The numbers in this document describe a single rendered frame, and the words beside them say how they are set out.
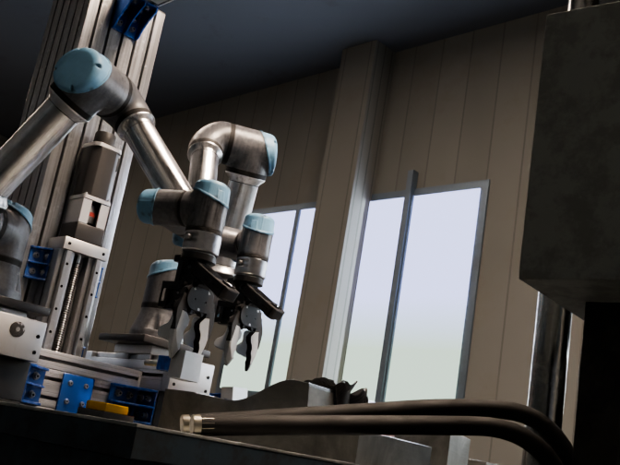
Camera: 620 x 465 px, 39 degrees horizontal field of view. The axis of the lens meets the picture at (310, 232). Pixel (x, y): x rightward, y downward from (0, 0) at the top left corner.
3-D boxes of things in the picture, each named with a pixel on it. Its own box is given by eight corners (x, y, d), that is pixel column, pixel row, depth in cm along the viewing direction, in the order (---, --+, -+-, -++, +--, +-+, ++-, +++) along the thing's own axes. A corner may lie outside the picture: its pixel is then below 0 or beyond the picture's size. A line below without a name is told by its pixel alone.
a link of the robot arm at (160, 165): (108, 112, 216) (193, 261, 195) (82, 92, 207) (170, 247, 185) (144, 84, 215) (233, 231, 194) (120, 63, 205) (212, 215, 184)
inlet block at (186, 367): (133, 373, 171) (139, 346, 172) (151, 377, 174) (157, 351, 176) (180, 378, 163) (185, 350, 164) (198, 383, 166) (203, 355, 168)
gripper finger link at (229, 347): (211, 364, 197) (226, 328, 201) (230, 366, 194) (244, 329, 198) (203, 358, 195) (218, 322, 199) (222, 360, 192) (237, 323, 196)
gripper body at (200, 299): (182, 317, 176) (194, 261, 179) (212, 319, 171) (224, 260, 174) (155, 309, 171) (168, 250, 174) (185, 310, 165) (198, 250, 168)
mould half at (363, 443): (156, 431, 180) (170, 366, 183) (237, 446, 199) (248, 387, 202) (354, 464, 149) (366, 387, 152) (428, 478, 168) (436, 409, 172)
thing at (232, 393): (188, 411, 199) (190, 387, 200) (203, 412, 203) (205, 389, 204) (232, 411, 191) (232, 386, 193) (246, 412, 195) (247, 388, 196)
